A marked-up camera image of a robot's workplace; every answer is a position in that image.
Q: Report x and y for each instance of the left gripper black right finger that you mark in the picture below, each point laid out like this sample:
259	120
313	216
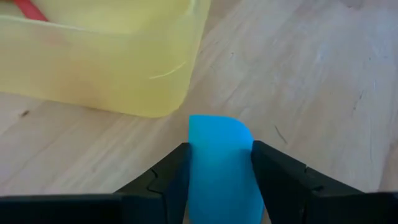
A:
280	180

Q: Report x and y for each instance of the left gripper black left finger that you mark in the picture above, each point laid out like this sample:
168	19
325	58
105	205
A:
174	186

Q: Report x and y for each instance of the blue silicone spatula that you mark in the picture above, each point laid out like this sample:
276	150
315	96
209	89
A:
220	161

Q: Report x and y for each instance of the red silicone spatula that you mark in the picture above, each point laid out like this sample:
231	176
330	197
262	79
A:
29	9

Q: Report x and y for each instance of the yellow plastic bin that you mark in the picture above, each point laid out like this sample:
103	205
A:
93	68

